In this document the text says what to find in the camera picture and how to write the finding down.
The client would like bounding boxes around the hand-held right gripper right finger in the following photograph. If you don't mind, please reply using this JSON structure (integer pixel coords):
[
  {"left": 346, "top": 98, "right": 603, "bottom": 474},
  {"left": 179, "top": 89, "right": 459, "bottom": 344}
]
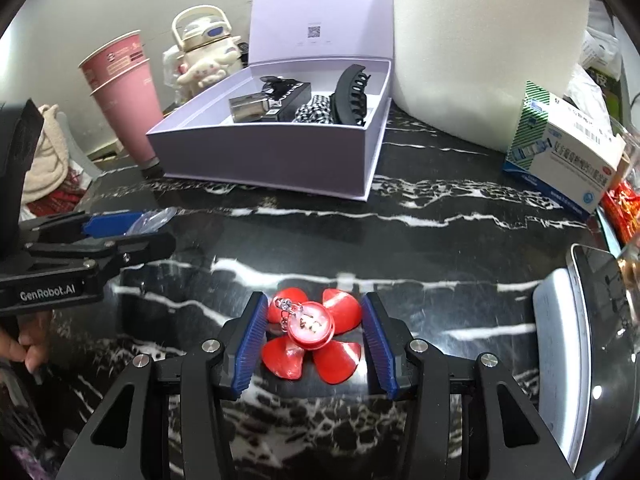
[{"left": 361, "top": 292, "right": 576, "bottom": 480}]

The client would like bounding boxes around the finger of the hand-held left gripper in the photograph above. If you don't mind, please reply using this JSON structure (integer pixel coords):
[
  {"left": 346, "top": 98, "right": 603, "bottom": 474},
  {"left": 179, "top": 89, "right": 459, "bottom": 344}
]
[
  {"left": 22, "top": 232, "right": 177, "bottom": 275},
  {"left": 22, "top": 210, "right": 148, "bottom": 246}
]

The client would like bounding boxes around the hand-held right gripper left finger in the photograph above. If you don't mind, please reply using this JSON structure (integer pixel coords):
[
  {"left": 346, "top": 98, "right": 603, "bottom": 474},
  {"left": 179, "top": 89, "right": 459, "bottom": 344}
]
[{"left": 55, "top": 290, "right": 271, "bottom": 480}]

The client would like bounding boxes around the lavender gift box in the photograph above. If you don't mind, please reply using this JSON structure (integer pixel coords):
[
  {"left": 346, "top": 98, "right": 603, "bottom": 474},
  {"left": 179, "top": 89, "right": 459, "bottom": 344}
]
[{"left": 146, "top": 0, "right": 396, "bottom": 202}]

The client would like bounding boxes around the smoky transparent plastic case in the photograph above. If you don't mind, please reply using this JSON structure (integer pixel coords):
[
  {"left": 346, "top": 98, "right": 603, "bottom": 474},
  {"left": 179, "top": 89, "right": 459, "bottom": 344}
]
[{"left": 229, "top": 92, "right": 273, "bottom": 123}]

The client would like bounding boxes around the black rectangular cosmetics box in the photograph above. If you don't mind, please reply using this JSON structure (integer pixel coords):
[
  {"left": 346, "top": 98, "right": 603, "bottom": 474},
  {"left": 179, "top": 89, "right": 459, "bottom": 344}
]
[{"left": 267, "top": 80, "right": 313, "bottom": 123}]

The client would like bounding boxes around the checkered fabric scrunchie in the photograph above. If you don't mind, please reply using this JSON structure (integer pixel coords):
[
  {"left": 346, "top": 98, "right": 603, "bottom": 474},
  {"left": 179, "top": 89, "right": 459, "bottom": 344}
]
[{"left": 292, "top": 91, "right": 338, "bottom": 125}]

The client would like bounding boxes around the black claw hair clip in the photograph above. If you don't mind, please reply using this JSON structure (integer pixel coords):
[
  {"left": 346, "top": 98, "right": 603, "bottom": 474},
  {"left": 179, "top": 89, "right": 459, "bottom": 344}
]
[{"left": 330, "top": 62, "right": 373, "bottom": 127}]

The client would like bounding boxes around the person's left hand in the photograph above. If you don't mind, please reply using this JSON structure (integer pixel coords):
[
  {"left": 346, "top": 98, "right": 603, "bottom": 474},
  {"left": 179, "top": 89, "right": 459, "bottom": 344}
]
[{"left": 0, "top": 310, "right": 53, "bottom": 376}]

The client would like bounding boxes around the beige fluffy cloth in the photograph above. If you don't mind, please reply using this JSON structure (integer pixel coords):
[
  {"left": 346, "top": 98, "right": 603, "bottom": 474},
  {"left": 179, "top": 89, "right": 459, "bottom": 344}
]
[{"left": 22, "top": 104, "right": 71, "bottom": 206}]

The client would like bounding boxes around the red plaid cloth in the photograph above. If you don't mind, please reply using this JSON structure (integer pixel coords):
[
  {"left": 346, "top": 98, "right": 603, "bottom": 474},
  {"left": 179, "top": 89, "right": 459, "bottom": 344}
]
[{"left": 27, "top": 170, "right": 96, "bottom": 217}]

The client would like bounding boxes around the pink paper cup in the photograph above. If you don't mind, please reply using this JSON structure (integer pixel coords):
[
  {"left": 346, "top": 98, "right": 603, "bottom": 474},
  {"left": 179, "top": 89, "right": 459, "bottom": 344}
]
[
  {"left": 78, "top": 30, "right": 151, "bottom": 96},
  {"left": 89, "top": 57, "right": 162, "bottom": 170}
]

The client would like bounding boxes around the cream cartoon dog bottle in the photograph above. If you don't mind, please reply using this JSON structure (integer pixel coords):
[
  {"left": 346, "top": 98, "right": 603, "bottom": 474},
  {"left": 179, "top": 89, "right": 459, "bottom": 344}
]
[{"left": 165, "top": 5, "right": 243, "bottom": 103}]

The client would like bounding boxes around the white device with dark top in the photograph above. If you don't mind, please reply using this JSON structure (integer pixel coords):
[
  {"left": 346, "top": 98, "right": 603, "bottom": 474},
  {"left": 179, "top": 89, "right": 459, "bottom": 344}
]
[{"left": 532, "top": 242, "right": 640, "bottom": 476}]

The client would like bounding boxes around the small black hair clip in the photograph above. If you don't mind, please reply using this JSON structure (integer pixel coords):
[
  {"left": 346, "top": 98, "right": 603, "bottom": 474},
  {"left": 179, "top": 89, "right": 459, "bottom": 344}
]
[{"left": 260, "top": 75, "right": 287, "bottom": 98}]

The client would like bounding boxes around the pink patterned cloth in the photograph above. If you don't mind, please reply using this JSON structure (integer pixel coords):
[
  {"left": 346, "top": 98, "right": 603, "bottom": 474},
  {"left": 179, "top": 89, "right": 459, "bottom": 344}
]
[{"left": 12, "top": 442, "right": 53, "bottom": 480}]

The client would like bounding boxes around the green blue white medicine box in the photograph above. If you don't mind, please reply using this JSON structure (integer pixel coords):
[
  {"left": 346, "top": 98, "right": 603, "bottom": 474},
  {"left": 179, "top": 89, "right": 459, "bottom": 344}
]
[{"left": 502, "top": 80, "right": 628, "bottom": 221}]

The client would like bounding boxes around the red packet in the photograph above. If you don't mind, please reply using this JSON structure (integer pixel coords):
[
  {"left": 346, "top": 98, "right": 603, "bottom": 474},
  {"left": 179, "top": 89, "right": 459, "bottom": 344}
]
[{"left": 600, "top": 180, "right": 640, "bottom": 246}]

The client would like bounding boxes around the white foam block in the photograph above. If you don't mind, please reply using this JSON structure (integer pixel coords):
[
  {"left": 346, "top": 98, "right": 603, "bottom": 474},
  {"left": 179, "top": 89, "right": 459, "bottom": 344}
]
[{"left": 390, "top": 0, "right": 593, "bottom": 153}]

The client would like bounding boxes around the crumpled plastic bag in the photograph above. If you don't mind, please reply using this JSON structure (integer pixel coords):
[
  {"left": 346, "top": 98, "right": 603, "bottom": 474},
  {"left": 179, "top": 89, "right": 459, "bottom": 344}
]
[{"left": 565, "top": 0, "right": 623, "bottom": 111}]

